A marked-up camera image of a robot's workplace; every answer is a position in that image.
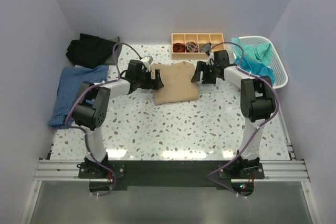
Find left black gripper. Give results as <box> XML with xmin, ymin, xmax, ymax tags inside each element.
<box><xmin>136</xmin><ymin>69</ymin><xmax>163</xmax><ymax>90</ymax></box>

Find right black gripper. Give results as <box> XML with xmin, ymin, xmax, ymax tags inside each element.
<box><xmin>191</xmin><ymin>61</ymin><xmax>218</xmax><ymax>84</ymax></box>

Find beige t shirt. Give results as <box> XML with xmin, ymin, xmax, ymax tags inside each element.
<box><xmin>152</xmin><ymin>61</ymin><xmax>199</xmax><ymax>105</ymax></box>

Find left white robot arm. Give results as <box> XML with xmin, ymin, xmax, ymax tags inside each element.
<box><xmin>68</xmin><ymin>56</ymin><xmax>164</xmax><ymax>178</ymax></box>

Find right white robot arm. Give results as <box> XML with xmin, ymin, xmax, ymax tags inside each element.
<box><xmin>191</xmin><ymin>50</ymin><xmax>277</xmax><ymax>178</ymax></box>

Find dark grey rolled sock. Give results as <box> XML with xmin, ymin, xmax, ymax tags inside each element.
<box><xmin>200</xmin><ymin>42</ymin><xmax>212</xmax><ymax>52</ymax></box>

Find brown patterned rolled sock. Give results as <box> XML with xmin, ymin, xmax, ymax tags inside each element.
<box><xmin>185</xmin><ymin>41</ymin><xmax>199</xmax><ymax>52</ymax></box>

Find red black rolled sock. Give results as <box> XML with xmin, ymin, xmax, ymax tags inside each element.
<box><xmin>173</xmin><ymin>43</ymin><xmax>185</xmax><ymax>53</ymax></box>

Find wooden compartment tray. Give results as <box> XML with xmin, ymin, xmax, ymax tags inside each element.
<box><xmin>171</xmin><ymin>33</ymin><xmax>225</xmax><ymax>60</ymax></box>

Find grey folded t shirt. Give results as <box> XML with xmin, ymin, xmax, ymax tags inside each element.
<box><xmin>104</xmin><ymin>36</ymin><xmax>122</xmax><ymax>66</ymax></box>

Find blue t shirt in basket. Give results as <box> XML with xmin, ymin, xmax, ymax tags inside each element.
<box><xmin>239</xmin><ymin>58</ymin><xmax>275</xmax><ymax>84</ymax></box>

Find white plastic laundry basket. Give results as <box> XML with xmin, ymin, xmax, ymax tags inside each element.
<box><xmin>232</xmin><ymin>36</ymin><xmax>288</xmax><ymax>89</ymax></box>

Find black folded t shirt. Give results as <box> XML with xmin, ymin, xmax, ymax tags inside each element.
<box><xmin>66</xmin><ymin>34</ymin><xmax>120</xmax><ymax>69</ymax></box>

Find blue folded t shirt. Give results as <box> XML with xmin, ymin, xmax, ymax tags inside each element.
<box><xmin>48</xmin><ymin>65</ymin><xmax>109</xmax><ymax>129</ymax></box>

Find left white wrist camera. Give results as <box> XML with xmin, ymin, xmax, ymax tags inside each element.
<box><xmin>141</xmin><ymin>56</ymin><xmax>153</xmax><ymax>66</ymax></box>

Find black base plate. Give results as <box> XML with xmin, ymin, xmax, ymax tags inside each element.
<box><xmin>77</xmin><ymin>159</ymin><xmax>265</xmax><ymax>195</ymax></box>

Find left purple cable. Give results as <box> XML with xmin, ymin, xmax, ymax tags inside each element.
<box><xmin>65</xmin><ymin>41</ymin><xmax>145</xmax><ymax>197</ymax></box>

